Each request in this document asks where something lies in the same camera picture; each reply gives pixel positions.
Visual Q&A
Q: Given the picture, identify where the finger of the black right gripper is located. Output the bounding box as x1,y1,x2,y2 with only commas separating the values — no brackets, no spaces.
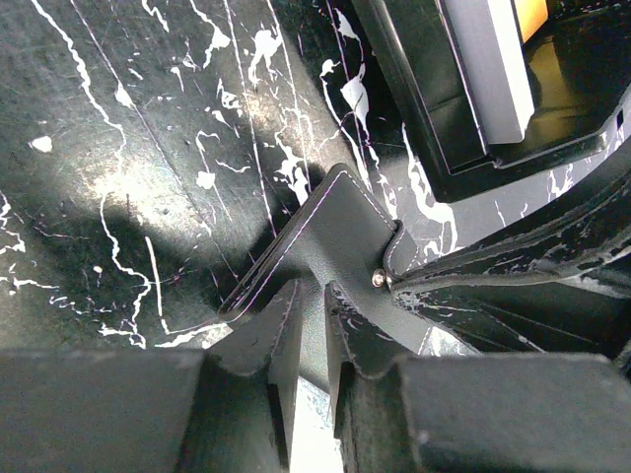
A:
391,280,630,358
393,170,630,291

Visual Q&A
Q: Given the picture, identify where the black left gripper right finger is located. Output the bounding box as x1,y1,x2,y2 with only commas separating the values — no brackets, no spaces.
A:
324,283,630,472

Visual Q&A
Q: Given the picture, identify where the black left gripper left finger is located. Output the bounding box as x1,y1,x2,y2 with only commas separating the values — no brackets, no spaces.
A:
1,280,302,472

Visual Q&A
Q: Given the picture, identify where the black card storage box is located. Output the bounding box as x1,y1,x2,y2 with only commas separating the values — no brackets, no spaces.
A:
354,1,630,203

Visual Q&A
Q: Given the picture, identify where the black leather card holder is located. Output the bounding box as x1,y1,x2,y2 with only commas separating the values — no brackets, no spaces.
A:
219,164,429,390

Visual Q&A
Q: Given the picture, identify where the gold credit card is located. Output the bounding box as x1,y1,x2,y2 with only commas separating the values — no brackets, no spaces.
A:
513,0,549,43

